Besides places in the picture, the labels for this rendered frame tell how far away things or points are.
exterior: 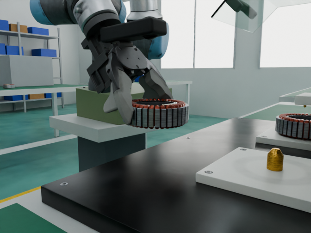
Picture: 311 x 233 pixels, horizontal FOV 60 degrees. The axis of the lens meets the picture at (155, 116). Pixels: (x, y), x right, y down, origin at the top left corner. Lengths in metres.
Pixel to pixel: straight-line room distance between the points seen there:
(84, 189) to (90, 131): 0.48
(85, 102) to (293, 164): 0.72
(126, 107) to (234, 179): 0.19
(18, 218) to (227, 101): 5.29
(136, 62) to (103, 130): 0.35
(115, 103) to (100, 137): 0.36
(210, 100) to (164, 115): 5.27
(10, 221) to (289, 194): 0.29
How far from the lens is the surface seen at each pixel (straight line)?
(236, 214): 0.29
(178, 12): 6.15
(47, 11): 0.71
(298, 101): 0.34
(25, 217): 0.34
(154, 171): 0.38
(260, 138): 0.56
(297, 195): 0.32
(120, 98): 0.41
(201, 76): 5.73
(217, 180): 0.34
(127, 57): 0.47
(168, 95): 0.50
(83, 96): 0.98
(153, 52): 0.86
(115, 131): 0.81
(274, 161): 0.38
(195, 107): 5.84
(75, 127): 0.89
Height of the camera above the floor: 0.91
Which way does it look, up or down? 9 degrees down
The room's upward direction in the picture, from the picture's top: straight up
